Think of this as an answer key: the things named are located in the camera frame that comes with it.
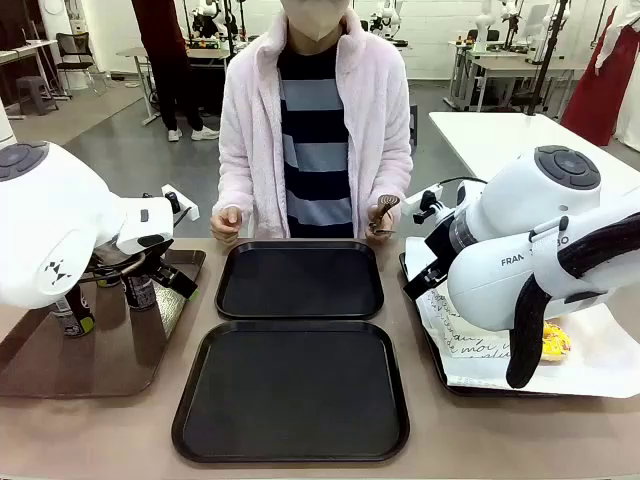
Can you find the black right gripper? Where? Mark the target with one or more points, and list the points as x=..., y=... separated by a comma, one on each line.
x=440, y=245

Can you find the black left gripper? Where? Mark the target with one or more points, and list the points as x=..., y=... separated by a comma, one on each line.
x=156, y=269

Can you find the brown metal tongs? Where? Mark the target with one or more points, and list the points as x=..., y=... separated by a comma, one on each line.
x=390, y=201

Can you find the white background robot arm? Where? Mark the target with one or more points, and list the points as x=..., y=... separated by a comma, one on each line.
x=482, y=25

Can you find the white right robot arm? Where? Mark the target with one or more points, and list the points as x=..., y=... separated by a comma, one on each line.
x=525, y=210

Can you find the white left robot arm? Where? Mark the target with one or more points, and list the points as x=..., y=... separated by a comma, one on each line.
x=50, y=210

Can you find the person's left hand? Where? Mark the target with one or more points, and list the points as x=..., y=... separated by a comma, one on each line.
x=382, y=227

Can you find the person's right hand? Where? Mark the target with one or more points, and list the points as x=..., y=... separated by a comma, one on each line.
x=227, y=225

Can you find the black plastic tray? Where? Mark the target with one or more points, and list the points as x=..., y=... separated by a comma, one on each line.
x=290, y=395
x=300, y=280
x=465, y=391

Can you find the yellow sprinkled donut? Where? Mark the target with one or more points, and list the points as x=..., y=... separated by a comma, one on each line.
x=557, y=345

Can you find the white sneaker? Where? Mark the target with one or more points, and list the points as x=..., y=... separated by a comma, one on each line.
x=175, y=135
x=205, y=133

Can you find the dark grey stool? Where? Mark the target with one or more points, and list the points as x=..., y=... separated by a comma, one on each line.
x=413, y=125

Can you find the white table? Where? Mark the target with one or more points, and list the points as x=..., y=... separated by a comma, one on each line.
x=480, y=135

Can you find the navy grey striped shirt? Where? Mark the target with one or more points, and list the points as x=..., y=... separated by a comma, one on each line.
x=315, y=150

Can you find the person in pink fleece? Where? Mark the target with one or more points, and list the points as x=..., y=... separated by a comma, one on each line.
x=250, y=125

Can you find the right tray with white paper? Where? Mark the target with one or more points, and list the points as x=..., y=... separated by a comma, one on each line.
x=590, y=360

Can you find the bystander in dark red top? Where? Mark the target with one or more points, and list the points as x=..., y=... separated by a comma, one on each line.
x=167, y=60

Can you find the grey plastic stool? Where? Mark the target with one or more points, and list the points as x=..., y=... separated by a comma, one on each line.
x=37, y=92

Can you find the grey background table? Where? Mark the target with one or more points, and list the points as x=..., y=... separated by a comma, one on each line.
x=135, y=51

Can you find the beige background desk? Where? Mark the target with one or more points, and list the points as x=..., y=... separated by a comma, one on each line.
x=520, y=67

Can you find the black office chair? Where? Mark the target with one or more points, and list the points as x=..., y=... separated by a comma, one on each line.
x=75, y=50

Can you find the black stand pole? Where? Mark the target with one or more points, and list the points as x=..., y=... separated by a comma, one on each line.
x=550, y=55

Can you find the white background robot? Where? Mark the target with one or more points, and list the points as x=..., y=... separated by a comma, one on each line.
x=387, y=17

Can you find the white background desk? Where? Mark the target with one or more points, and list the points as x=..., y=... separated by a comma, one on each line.
x=25, y=50

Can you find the red dress on mannequin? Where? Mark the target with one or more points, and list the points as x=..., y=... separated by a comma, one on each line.
x=605, y=75

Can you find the beige face mask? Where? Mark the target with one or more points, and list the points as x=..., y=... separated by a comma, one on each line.
x=315, y=17

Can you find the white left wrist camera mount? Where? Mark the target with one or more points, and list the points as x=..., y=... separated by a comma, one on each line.
x=182, y=202

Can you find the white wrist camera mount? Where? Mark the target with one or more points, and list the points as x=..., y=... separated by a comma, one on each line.
x=432, y=192
x=182, y=202

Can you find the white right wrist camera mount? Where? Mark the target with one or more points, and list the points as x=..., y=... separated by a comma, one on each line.
x=432, y=192

